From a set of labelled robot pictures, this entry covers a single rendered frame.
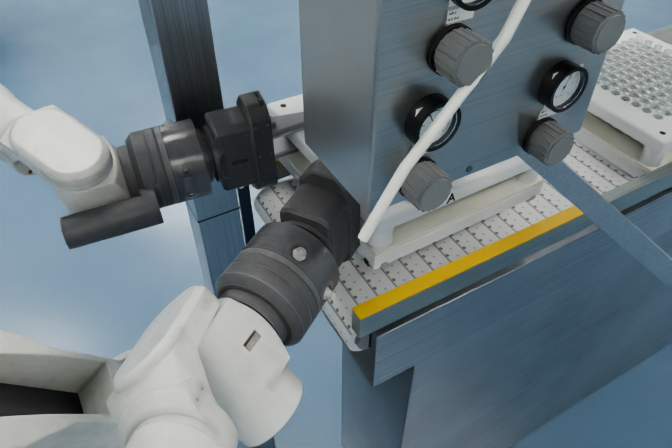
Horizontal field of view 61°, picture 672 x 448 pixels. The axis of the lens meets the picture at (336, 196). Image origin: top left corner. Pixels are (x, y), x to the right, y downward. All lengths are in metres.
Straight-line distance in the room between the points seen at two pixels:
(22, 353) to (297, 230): 0.37
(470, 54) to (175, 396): 0.27
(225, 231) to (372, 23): 0.53
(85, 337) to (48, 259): 0.35
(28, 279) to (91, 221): 1.31
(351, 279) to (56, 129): 0.35
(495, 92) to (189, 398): 0.29
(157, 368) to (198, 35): 0.38
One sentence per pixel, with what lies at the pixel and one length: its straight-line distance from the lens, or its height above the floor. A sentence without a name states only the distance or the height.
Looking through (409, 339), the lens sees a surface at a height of 0.75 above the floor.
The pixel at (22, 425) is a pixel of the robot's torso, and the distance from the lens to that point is 0.68.
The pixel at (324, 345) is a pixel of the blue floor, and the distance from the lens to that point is 1.56.
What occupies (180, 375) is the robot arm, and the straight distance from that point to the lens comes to 0.39.
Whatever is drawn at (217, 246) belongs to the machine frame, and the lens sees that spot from 0.83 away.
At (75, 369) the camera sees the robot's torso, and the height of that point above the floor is 0.68.
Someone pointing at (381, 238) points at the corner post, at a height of 0.88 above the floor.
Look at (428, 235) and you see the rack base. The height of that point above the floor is 0.86.
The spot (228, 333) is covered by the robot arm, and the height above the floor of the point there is 0.94.
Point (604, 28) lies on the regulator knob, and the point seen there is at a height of 1.13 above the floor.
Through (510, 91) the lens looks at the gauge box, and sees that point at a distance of 0.44.
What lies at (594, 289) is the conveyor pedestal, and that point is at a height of 0.53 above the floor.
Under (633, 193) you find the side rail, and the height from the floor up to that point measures 0.83.
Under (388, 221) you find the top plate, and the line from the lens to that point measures 0.56.
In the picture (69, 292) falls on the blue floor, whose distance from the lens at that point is 1.84.
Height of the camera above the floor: 1.30
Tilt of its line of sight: 41 degrees down
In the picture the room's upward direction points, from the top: straight up
